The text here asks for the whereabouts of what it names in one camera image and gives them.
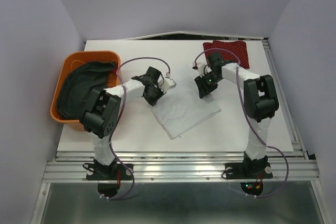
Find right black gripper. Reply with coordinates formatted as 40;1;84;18
195;71;222;98

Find white skirt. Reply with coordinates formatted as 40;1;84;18
151;65;221;139

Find red polka dot skirt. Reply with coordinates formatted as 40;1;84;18
203;40;250;69

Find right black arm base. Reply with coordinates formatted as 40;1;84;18
222;159;273;180

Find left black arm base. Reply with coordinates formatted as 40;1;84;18
82;162;132;181

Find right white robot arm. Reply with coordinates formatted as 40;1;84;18
192;51;279;177

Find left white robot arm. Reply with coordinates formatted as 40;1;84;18
80;67;171;179

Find dark grey dotted skirt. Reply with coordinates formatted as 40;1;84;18
56;61;117;120

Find orange plastic bin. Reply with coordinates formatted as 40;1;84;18
50;50;121;131

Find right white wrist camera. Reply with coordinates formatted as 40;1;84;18
192;62;208;77

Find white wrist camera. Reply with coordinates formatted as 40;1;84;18
159;77;176;92
192;62;208;77

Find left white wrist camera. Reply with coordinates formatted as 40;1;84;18
159;77;176;92

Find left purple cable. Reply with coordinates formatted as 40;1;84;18
99;56;173;200

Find purple cable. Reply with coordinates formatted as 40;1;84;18
99;56;173;200
193;48;289;200

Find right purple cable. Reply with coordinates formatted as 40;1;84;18
193;48;289;200

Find aluminium mounting rail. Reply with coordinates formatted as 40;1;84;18
43;151;320;183

